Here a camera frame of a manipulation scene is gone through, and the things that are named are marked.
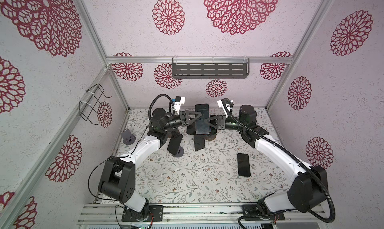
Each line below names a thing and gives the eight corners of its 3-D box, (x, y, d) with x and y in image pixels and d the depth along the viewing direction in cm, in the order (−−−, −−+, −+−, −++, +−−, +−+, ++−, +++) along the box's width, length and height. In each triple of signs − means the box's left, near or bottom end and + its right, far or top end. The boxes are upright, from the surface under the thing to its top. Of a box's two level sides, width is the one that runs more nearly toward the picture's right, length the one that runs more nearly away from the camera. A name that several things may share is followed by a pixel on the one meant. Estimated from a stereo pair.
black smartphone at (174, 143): (167, 152, 97) (164, 140, 86) (175, 142, 102) (174, 130, 91) (176, 157, 95) (174, 146, 84) (184, 147, 99) (183, 135, 88)
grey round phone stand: (124, 144, 102) (118, 136, 94) (127, 137, 106) (121, 128, 97) (134, 144, 102) (129, 136, 94) (136, 137, 106) (131, 128, 97)
